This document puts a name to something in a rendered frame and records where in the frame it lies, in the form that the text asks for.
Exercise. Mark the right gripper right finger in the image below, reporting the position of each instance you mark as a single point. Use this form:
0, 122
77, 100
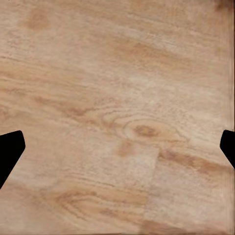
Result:
227, 145

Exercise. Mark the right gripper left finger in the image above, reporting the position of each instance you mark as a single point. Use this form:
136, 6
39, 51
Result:
12, 145

